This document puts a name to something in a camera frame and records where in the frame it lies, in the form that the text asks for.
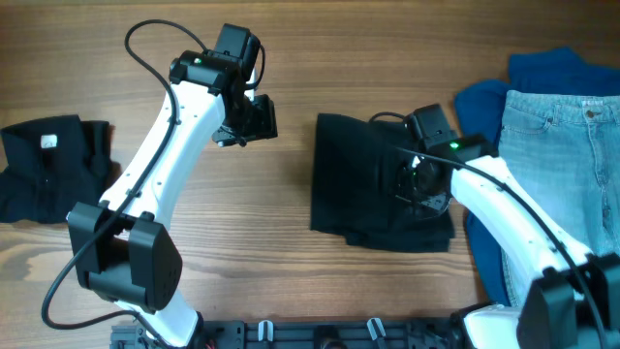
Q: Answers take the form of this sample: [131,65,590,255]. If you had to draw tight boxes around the blue shirt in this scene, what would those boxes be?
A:
[452,47,620,306]

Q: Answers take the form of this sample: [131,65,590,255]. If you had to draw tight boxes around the black folded garment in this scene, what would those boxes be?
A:
[1,114,111,224]

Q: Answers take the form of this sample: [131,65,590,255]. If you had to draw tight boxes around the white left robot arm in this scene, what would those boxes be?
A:
[65,47,277,348]

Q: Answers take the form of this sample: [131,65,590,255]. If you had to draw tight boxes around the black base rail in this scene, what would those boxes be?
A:
[109,317,466,349]

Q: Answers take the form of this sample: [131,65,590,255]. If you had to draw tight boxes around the black shorts white lining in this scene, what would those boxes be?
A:
[310,113,454,253]

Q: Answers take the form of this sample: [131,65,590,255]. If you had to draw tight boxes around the light blue jeans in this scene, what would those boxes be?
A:
[497,89,620,306]

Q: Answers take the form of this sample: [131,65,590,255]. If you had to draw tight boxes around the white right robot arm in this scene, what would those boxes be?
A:
[407,136,619,348]

